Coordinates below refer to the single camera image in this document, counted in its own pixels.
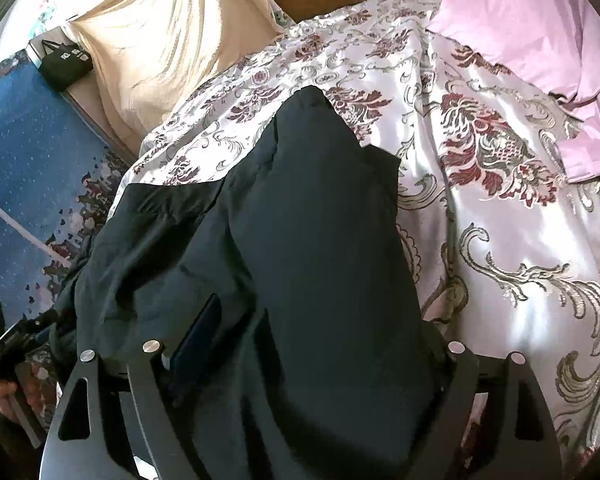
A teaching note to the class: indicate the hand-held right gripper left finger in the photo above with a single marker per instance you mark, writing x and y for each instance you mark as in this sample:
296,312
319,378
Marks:
200,332

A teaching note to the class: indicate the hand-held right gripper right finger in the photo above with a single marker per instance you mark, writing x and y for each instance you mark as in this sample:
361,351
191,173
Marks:
464,377

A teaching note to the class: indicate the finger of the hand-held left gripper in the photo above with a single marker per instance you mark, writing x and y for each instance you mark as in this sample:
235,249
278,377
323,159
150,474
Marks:
42,322

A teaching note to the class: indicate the dark jacket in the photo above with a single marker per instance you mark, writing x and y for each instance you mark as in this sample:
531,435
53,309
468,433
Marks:
305,235

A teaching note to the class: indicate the person's left hand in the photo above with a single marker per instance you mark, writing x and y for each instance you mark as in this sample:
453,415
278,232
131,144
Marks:
5,396

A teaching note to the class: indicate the floral bedspread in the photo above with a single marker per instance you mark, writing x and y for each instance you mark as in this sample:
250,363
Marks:
505,260

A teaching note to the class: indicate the blue patterned carpet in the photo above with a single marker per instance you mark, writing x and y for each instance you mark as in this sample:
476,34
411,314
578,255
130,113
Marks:
25,150

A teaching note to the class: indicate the black bag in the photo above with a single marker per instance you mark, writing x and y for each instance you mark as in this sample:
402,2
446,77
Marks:
62,65

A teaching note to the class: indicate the beige curtain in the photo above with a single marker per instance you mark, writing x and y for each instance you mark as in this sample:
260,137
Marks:
160,40

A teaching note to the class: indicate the pink cloth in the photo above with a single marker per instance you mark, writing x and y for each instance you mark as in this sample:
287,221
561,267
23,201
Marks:
520,15

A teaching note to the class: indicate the wall picture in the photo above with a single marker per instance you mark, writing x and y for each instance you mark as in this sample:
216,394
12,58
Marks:
47,10

